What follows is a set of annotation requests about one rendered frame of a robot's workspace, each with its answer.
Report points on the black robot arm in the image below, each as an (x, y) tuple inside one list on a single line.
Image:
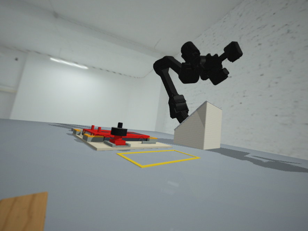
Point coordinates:
[(188, 72)]

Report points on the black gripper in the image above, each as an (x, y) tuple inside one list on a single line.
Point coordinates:
[(232, 52)]

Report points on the black wheel with grey spoked rim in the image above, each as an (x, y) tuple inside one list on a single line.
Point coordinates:
[(118, 131)]

